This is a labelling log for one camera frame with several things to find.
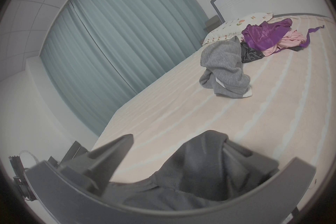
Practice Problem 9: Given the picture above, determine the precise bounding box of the shiny black garment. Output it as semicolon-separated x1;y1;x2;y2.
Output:
240;42;265;64

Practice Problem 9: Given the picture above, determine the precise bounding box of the pink garment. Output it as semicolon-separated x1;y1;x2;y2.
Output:
262;30;307;57

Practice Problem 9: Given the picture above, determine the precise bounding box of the purple garment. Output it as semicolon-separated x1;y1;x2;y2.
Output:
241;18;324;51

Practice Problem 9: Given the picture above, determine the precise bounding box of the blue-green curtain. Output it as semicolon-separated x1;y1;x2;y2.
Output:
70;0;210;94
39;2;138;137

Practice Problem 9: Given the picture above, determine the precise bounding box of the grey bedside table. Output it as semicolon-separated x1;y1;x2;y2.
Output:
204;15;220;32

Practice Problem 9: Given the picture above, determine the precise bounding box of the black T-shirt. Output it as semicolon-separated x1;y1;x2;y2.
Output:
105;131;279;211

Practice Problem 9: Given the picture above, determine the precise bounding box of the black chest of drawers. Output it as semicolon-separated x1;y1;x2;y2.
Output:
48;140;91;168

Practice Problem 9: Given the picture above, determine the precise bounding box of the bed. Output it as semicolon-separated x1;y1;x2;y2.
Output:
91;0;335;192

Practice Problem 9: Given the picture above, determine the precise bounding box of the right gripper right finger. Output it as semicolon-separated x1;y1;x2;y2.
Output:
223;139;279;187

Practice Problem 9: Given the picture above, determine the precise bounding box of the white printed pillow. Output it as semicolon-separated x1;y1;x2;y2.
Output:
202;12;273;46

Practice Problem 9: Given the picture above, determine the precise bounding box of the grey garment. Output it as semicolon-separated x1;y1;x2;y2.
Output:
199;36;253;99

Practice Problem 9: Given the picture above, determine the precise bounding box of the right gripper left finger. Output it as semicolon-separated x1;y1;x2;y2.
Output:
59;134;134;196

